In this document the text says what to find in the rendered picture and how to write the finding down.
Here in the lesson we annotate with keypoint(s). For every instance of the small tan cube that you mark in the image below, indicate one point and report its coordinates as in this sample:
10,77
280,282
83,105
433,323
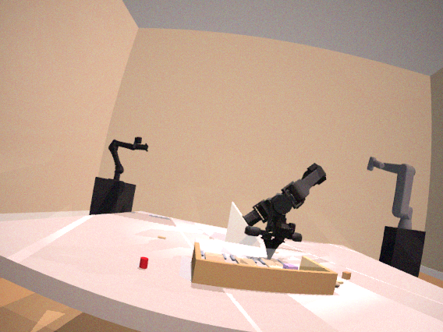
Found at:
346,275

